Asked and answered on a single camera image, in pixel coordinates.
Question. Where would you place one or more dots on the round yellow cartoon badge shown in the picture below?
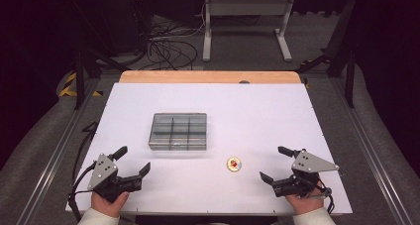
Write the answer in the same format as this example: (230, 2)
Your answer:
(234, 164)

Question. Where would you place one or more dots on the person's right hand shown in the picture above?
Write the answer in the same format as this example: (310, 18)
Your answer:
(305, 205)

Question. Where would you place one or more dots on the grey metal stand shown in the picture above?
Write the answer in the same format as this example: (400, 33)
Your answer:
(247, 7)

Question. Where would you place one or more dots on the black metal stand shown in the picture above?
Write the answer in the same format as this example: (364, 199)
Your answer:
(350, 83)
(79, 86)

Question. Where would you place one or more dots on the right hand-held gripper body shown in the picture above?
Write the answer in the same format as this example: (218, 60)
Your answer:
(308, 164)

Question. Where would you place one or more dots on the clear grey compartment box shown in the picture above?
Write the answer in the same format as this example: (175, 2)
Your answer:
(178, 132)

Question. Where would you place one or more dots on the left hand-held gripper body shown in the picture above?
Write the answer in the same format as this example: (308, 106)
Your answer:
(105, 170)

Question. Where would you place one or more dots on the aluminium floor rail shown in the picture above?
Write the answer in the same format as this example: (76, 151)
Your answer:
(59, 152)
(369, 152)

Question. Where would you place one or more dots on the person's left hand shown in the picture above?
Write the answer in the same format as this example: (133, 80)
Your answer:
(105, 206)

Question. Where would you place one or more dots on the black equipment case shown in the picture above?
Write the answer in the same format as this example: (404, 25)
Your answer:
(127, 23)

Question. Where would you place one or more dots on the yellow black floor tape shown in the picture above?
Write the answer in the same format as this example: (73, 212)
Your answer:
(67, 91)

